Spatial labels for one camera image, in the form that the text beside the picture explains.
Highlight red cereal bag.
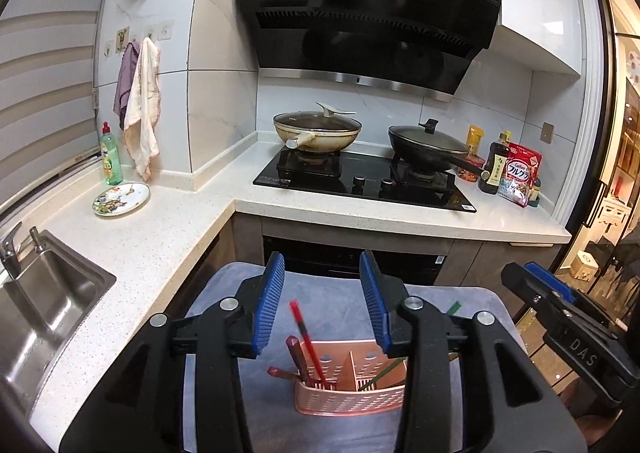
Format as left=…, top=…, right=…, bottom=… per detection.
left=497, top=142, right=543, bottom=208

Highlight green dish soap bottle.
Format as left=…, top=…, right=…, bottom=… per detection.
left=100, top=121, right=124, bottom=186

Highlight black built-in oven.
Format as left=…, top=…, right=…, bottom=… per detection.
left=261, top=234, right=455, bottom=286

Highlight beige pan with lid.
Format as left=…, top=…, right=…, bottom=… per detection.
left=273, top=102, right=363, bottom=152

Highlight patterned ceramic plate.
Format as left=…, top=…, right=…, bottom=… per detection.
left=92, top=182, right=151, bottom=216

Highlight purple hanging cloth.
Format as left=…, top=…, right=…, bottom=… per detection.
left=113, top=42, right=141, bottom=131

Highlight black gas stove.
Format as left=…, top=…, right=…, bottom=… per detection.
left=252, top=149, right=478, bottom=214

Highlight white window blinds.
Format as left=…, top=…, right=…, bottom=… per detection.
left=0, top=0, right=108, bottom=214

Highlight maroon chopstick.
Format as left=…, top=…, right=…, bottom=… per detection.
left=285, top=335, right=313, bottom=384

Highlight blue-grey plush blanket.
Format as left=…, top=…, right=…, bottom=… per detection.
left=180, top=260, right=528, bottom=453

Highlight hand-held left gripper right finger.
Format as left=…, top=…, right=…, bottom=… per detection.
left=359, top=250, right=588, bottom=453

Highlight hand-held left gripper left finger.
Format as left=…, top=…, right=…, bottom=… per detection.
left=60, top=252, right=286, bottom=453

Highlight row of lacquered chopsticks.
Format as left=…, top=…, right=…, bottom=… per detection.
left=289, top=300, right=331, bottom=390

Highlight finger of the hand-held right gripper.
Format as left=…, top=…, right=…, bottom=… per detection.
left=525, top=263, right=576, bottom=306
left=502, top=262, right=576, bottom=329

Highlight pink perforated utensil holder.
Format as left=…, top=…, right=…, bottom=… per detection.
left=285, top=338, right=408, bottom=416

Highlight dark soy sauce bottle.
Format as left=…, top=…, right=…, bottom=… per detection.
left=478, top=133, right=511, bottom=196

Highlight white speckled kitchen counter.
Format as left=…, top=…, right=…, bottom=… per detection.
left=0, top=130, right=572, bottom=453

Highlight yellow seasoning packet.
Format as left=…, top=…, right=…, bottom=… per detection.
left=467, top=125, right=486, bottom=158

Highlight white hanging cloth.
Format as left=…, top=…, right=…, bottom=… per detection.
left=123, top=37, right=162, bottom=182

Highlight chrome kitchen faucet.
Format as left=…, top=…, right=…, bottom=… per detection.
left=0, top=222, right=23, bottom=279

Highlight black wok with lid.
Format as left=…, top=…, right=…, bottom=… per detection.
left=388, top=118, right=491, bottom=181

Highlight black range hood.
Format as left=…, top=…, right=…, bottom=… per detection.
left=231, top=0, right=504, bottom=96

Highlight stainless steel sink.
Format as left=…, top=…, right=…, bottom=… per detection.
left=0, top=228, right=117, bottom=414

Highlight black-framed glass door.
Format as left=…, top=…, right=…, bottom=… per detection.
left=570, top=0, right=640, bottom=334

